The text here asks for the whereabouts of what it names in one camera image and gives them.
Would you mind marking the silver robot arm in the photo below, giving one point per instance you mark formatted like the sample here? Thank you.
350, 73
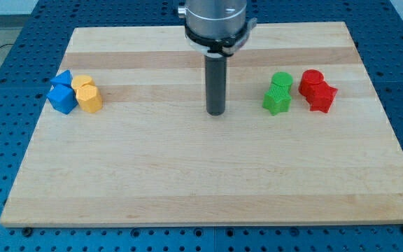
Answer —
214, 19

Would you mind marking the green star block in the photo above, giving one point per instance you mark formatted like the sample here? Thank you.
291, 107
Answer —
277, 99

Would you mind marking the red star block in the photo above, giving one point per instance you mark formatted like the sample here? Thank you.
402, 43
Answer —
321, 96

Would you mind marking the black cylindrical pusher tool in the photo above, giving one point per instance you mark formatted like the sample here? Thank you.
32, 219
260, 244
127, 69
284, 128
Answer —
215, 84

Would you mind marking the green cylinder block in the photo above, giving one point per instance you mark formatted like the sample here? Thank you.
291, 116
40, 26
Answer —
282, 80

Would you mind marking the wooden board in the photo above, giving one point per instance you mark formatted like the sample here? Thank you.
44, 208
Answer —
153, 156

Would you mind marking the yellow hexagon block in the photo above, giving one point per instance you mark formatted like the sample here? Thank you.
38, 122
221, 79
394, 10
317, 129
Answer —
89, 98

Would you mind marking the red cylinder block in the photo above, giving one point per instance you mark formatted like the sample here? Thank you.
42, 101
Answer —
310, 78

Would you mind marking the yellow cylinder block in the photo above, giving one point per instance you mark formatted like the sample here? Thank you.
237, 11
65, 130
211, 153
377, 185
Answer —
81, 80

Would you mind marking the blue cube block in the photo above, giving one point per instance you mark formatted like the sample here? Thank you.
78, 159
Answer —
62, 99

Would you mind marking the blue triangle block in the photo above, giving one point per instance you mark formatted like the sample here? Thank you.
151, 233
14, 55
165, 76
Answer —
64, 78

